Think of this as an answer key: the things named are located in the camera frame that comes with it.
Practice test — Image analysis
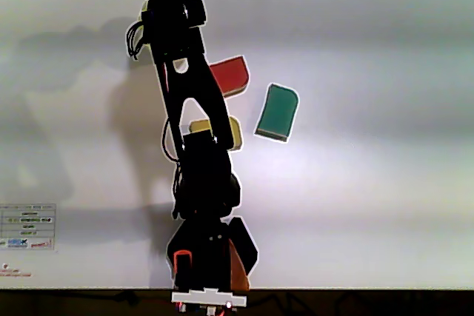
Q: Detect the white paper cup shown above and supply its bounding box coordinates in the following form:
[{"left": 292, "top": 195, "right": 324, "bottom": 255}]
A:
[{"left": 138, "top": 0, "right": 190, "bottom": 74}]

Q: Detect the red sponge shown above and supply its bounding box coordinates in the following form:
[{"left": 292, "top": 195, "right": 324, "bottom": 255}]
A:
[{"left": 209, "top": 55, "right": 251, "bottom": 99}]

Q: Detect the yellow sponge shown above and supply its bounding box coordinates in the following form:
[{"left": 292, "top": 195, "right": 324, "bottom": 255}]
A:
[{"left": 187, "top": 115, "right": 244, "bottom": 152}]

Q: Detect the green sponge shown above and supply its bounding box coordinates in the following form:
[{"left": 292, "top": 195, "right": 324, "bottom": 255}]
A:
[{"left": 253, "top": 82, "right": 300, "bottom": 143}]

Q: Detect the printed label sticker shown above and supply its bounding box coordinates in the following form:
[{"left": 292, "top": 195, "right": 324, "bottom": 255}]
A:
[{"left": 0, "top": 203, "right": 57, "bottom": 252}]

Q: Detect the black wrist cable bundle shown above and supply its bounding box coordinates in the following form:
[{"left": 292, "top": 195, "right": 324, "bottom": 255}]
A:
[{"left": 126, "top": 19, "right": 147, "bottom": 61}]

